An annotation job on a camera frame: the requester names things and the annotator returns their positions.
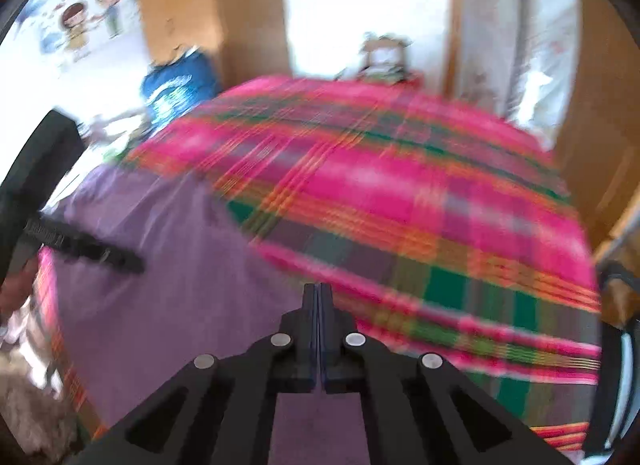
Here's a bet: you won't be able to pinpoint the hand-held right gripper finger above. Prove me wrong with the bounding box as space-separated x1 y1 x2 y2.
319 284 576 465
66 283 320 465

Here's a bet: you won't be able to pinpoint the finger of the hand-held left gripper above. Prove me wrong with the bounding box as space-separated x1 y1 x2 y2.
36 216 147 276

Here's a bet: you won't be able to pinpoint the purple pants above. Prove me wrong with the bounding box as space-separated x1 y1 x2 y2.
49 161 387 465

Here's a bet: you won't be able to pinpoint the person's left hand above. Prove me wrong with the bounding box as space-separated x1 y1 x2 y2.
0 261 39 317

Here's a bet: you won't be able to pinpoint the white side table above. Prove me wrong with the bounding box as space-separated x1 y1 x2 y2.
74 111 152 166

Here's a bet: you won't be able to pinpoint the blue printed tote bag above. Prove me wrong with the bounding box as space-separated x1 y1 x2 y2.
139 44 222 126

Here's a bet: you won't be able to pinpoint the pink green plaid blanket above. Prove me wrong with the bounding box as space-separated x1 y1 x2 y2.
31 73 604 454

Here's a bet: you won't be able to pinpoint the wooden wardrobe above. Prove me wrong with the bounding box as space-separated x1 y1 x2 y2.
130 0 297 96

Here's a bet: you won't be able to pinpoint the cardboard box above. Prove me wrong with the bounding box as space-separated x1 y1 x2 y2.
359 34 414 82

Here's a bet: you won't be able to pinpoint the black and white chair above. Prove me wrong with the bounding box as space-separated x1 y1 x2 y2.
581 264 640 462

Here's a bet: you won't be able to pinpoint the wooden framed glass door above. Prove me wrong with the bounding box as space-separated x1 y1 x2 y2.
444 0 640 257

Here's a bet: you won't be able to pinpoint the cartoon wall sticker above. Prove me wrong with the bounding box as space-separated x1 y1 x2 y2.
14 0 139 66

